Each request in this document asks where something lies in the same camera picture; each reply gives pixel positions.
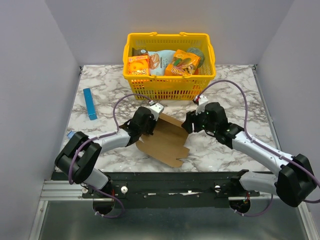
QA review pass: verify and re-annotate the green round scrubber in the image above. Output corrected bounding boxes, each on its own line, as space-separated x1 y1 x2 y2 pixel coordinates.
187 47 205 68

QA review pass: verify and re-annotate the orange gummy candy bag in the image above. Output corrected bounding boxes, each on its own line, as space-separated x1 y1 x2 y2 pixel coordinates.
164 49 200 77

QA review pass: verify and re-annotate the yellow plastic shopping basket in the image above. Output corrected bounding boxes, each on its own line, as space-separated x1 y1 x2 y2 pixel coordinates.
122 32 216 100

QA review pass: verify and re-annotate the long blue box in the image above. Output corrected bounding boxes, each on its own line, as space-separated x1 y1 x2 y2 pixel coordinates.
83 88 98 121

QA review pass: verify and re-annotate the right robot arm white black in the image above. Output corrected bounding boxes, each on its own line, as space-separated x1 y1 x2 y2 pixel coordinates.
181 102 317 207

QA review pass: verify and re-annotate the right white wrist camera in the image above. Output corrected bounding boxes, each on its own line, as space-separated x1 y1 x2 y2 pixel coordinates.
193 95 209 115

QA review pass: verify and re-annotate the dark brown packet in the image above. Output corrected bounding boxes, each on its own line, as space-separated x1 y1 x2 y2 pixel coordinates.
131 48 148 57

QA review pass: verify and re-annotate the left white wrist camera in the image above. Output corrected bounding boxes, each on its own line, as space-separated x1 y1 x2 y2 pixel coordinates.
148 100 164 121

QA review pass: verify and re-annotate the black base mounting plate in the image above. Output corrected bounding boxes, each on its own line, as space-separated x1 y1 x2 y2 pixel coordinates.
82 171 276 210

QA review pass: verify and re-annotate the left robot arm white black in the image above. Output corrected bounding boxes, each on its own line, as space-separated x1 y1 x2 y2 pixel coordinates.
54 103 164 198

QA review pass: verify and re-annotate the small blue box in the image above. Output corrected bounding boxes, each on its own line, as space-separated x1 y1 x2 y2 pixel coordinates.
67 131 75 139

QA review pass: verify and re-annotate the brown cardboard box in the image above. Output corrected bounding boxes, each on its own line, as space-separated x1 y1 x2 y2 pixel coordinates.
135 113 190 168

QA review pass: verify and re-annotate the light blue chips bag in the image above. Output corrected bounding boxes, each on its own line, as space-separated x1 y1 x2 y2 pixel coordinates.
148 50 175 76

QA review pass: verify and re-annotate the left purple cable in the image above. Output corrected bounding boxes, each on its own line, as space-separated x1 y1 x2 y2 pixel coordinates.
68 93 155 219

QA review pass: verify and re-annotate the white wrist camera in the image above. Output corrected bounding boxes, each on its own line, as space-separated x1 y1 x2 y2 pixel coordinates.
193 95 209 115
148 100 164 121

